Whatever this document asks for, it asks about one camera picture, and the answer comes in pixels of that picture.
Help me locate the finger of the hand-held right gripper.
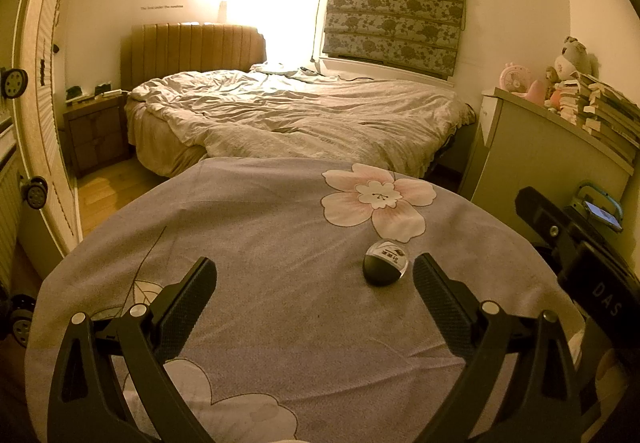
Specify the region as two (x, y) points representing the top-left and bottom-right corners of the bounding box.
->
(515, 187), (581, 254)

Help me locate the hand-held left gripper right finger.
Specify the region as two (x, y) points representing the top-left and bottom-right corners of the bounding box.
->
(412, 252), (586, 443)

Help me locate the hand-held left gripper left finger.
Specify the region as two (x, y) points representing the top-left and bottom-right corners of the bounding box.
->
(47, 257), (218, 443)

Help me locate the black and clear ball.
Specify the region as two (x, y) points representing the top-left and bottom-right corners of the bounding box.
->
(362, 239), (410, 286)

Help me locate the smartphone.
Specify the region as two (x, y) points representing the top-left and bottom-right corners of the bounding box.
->
(582, 199), (624, 230)

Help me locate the white cabinet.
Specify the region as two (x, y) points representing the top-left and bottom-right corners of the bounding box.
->
(457, 87), (636, 234)

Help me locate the floral tablecloth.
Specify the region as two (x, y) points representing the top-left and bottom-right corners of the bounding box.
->
(25, 157), (621, 443)

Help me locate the stack of books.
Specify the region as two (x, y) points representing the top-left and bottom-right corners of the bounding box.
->
(547, 73), (640, 164)

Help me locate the grey plush toy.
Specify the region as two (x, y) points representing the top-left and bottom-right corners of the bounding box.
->
(552, 37), (598, 84)

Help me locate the black caster wheel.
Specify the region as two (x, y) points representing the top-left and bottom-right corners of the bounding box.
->
(22, 175), (49, 210)
(9, 294), (37, 350)
(1, 68), (29, 100)

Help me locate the wooden nightstand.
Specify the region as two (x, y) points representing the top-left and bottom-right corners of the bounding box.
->
(62, 93), (133, 178)

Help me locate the white radiator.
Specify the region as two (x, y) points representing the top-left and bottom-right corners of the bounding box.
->
(0, 158), (23, 284)

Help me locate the bed with white duvet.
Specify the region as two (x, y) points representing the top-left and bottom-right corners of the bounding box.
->
(125, 64), (473, 176)

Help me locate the white window sill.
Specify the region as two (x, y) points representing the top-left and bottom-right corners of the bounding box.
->
(320, 55), (456, 86)

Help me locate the white louvred wardrobe door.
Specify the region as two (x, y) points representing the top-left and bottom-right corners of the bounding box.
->
(12, 0), (96, 254)

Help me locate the brown padded headboard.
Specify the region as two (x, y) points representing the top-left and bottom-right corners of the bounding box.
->
(120, 23), (267, 91)

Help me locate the black cable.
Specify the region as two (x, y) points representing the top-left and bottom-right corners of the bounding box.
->
(297, 67), (361, 81)

